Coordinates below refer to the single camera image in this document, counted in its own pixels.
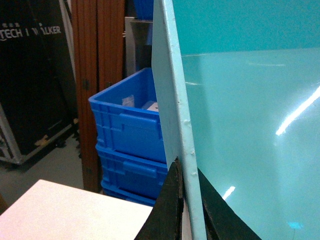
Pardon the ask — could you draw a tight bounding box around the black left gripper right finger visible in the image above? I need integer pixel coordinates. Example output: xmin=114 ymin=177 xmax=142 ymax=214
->
xmin=198 ymin=170 xmax=260 ymax=240

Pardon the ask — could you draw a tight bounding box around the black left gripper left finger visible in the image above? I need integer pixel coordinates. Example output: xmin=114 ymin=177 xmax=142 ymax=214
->
xmin=135 ymin=158 xmax=184 ymax=240

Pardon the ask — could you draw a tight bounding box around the teal plastic bin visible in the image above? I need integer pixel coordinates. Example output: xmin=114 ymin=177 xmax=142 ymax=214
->
xmin=152 ymin=0 xmax=320 ymax=240

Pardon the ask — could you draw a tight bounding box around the blue ribbed crate lower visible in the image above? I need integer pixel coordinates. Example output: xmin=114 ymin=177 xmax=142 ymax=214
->
xmin=95 ymin=145 xmax=168 ymax=207

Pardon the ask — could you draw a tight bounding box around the blue ribbed crate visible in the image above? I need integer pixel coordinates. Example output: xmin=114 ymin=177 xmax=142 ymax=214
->
xmin=88 ymin=68 xmax=166 ymax=163
xmin=95 ymin=145 xmax=168 ymax=207

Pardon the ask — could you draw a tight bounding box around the blue ribbed crate upper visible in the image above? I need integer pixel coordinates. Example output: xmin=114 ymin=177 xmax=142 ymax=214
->
xmin=88 ymin=68 xmax=166 ymax=163

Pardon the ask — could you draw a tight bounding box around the black flight case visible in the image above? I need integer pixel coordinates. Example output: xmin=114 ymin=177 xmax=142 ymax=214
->
xmin=0 ymin=0 xmax=77 ymax=165

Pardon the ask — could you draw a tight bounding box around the brown wooden door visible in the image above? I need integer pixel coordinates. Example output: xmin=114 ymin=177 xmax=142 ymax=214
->
xmin=71 ymin=0 xmax=126 ymax=193

